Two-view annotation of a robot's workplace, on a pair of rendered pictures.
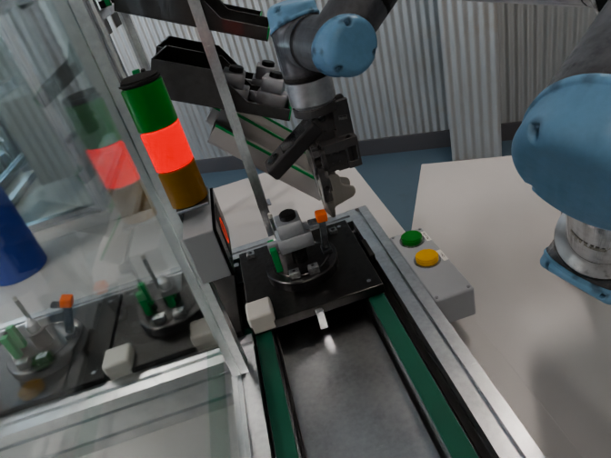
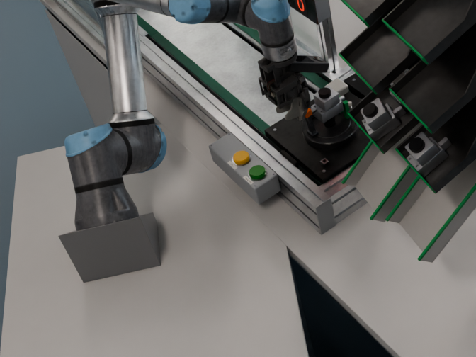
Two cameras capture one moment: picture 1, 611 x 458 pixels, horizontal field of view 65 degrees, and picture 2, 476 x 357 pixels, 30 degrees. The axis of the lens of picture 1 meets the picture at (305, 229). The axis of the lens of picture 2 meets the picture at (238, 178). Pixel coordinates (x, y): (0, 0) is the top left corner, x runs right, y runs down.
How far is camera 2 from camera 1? 2.48 m
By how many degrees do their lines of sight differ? 102
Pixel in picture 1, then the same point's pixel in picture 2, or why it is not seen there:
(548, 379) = (177, 156)
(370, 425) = (253, 86)
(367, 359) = (268, 112)
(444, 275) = (227, 149)
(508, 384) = (197, 146)
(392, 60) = not seen: outside the picture
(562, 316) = (166, 194)
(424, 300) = (236, 130)
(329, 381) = not seen: hidden behind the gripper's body
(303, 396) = not seen: hidden behind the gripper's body
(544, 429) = (180, 132)
